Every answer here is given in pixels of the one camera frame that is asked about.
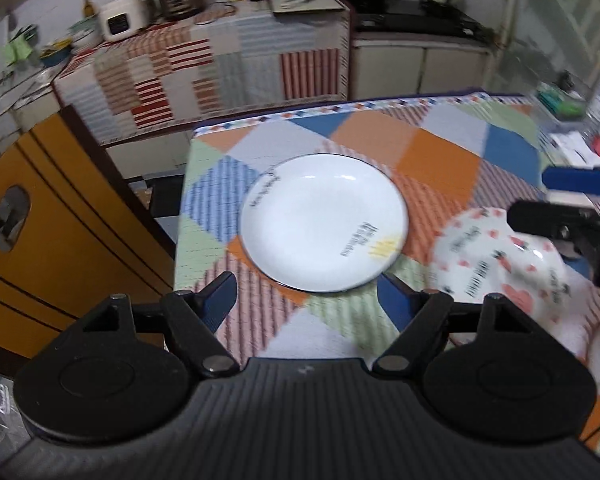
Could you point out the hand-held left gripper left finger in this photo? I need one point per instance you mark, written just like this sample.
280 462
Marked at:
220 300

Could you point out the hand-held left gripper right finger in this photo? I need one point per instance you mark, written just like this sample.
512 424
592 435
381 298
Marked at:
395 301

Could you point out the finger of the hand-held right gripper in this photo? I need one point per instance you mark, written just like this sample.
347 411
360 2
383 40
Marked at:
545 216
575 180

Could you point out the heart printed plate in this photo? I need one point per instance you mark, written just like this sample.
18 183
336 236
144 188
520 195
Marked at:
485 260

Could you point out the white plate with dark rim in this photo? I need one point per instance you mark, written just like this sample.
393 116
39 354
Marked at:
320 220

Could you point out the white tissue pack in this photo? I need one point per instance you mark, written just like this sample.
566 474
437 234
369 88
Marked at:
570 146

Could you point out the patchwork tablecloth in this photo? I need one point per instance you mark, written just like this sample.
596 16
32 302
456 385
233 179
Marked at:
430 150

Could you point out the glass panel door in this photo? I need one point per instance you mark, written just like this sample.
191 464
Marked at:
555 20

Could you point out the white base cabinet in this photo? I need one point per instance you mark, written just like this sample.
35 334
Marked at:
430 65

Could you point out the black gas stove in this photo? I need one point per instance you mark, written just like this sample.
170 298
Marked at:
415 20

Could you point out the striped patchwork counter cloth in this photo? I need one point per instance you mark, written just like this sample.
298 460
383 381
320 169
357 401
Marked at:
180 75

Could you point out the blue bowl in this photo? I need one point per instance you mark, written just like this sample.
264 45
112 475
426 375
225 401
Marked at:
55 54

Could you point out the white rice cooker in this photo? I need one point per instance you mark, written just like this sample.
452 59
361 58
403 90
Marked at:
125 17

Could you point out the white enamel basin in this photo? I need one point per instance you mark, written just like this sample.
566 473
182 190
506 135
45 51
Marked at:
85 31

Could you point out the white cutting board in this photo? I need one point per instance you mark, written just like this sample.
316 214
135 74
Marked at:
305 2

